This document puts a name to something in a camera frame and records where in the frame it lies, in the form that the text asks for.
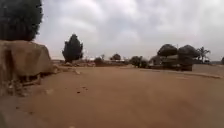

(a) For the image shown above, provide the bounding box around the round dark tree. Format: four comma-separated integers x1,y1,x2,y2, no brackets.
177,44,200,72
157,43,179,70

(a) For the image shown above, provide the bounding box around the dark conical tree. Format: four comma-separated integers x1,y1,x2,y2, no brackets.
61,33,85,63

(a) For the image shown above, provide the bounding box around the palm tree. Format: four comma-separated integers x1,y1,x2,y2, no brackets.
197,46,212,64

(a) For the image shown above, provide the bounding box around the brown dirt road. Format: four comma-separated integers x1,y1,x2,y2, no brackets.
0,65,224,128

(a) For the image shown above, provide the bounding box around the low grey wall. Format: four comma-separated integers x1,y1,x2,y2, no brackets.
191,63,224,78

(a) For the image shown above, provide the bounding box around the large tan boulder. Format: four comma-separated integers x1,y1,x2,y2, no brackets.
0,39,54,96

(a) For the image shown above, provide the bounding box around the low dark bush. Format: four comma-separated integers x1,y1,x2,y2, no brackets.
129,55,150,69
93,57,105,67

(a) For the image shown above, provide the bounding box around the large dark tree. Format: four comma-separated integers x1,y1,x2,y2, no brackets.
0,0,44,43

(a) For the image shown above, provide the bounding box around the small dark tree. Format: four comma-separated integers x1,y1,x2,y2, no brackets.
111,53,122,62

